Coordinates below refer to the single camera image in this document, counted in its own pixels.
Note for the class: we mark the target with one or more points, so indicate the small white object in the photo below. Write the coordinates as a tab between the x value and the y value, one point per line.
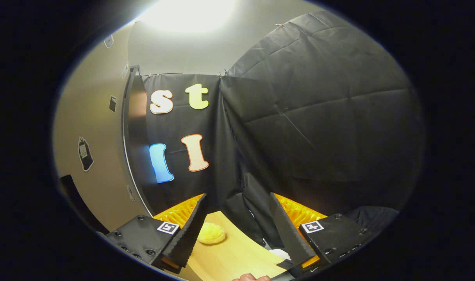
280	253

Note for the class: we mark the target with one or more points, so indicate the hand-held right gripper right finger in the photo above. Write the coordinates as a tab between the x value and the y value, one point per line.
288	234

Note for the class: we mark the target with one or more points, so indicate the ceiling light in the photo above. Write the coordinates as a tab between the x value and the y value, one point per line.
186	15

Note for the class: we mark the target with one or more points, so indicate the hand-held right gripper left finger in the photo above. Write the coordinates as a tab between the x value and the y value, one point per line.
190	234

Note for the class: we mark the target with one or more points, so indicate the yellow round coaster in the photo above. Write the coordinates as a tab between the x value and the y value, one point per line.
211	233

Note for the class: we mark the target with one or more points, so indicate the black backdrop cloth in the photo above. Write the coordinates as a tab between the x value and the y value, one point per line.
319	117

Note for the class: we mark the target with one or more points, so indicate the grey cabinet door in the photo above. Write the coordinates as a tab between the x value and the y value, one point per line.
97	117

